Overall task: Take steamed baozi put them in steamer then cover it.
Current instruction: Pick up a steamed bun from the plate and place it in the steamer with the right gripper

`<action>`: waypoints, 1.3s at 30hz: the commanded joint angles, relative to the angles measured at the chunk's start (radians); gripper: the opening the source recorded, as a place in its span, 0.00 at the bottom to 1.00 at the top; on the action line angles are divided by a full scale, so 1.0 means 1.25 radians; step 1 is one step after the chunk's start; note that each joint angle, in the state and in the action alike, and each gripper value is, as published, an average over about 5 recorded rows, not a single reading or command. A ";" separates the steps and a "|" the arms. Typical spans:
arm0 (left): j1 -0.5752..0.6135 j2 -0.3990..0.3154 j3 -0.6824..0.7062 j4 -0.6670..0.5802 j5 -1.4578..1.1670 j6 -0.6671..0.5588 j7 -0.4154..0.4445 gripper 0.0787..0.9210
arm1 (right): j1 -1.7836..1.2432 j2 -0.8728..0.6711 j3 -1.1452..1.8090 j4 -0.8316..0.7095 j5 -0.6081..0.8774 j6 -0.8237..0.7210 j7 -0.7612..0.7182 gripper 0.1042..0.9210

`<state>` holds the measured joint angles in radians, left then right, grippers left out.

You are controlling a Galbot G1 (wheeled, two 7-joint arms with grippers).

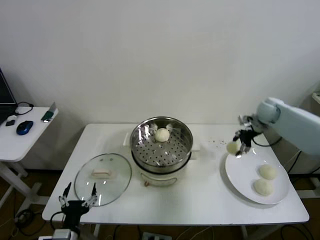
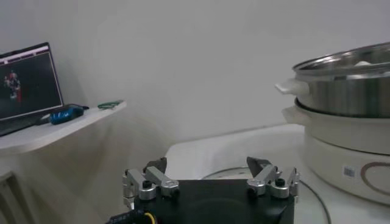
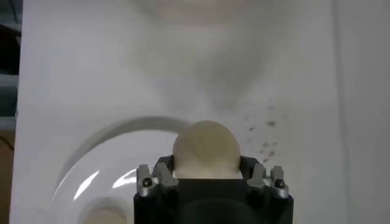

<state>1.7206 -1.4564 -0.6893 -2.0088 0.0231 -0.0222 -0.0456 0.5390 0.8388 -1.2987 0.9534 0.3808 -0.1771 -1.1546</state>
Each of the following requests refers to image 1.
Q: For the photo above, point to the small white side table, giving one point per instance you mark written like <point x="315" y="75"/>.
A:
<point x="20" y="145"/>

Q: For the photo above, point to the round glass pot lid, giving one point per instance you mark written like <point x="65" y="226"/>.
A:
<point x="100" y="187"/>

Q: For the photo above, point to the large white plate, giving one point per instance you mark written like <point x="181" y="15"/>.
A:
<point x="242" y="175"/>

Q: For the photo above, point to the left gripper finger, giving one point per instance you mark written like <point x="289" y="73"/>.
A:
<point x="64" y="198"/>
<point x="92" y="197"/>

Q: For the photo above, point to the black laptop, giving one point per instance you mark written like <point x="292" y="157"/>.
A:
<point x="6" y="95"/>

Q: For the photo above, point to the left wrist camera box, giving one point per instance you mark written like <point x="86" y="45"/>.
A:
<point x="62" y="235"/>

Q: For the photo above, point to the white metal floor frame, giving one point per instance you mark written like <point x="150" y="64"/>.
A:
<point x="308" y="193"/>

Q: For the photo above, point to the small black adapter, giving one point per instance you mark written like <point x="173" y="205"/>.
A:
<point x="10" y="122"/>

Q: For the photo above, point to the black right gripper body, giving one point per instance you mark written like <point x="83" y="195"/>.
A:
<point x="250" y="136"/>

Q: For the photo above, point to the scattered dark crumbs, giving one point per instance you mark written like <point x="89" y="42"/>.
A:
<point x="221" y="142"/>

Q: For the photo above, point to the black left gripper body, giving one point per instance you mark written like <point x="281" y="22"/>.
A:
<point x="73" y="210"/>

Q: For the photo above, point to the perforated steel steamer basket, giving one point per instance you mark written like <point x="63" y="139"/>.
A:
<point x="150" y="155"/>

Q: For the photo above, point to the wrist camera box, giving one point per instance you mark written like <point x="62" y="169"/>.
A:
<point x="246" y="120"/>
<point x="62" y="235"/>

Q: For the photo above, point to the white steamed baozi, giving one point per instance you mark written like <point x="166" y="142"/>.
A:
<point x="232" y="148"/>
<point x="267" y="172"/>
<point x="162" y="135"/>
<point x="263" y="187"/>

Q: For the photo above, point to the blue computer mouse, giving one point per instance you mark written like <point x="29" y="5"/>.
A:
<point x="25" y="127"/>

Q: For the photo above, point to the green card in holder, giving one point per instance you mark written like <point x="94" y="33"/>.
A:
<point x="48" y="115"/>

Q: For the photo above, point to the white power strip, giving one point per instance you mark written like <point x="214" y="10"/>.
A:
<point x="155" y="236"/>

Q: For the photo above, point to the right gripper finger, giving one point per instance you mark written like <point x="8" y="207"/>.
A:
<point x="237" y="137"/>
<point x="243" y="149"/>

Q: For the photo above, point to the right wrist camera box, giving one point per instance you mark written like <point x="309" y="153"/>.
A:
<point x="246" y="120"/>

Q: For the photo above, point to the white rectangular work table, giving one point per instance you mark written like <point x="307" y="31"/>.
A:
<point x="200" y="200"/>

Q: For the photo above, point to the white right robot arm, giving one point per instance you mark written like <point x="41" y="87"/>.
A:
<point x="297" y="127"/>

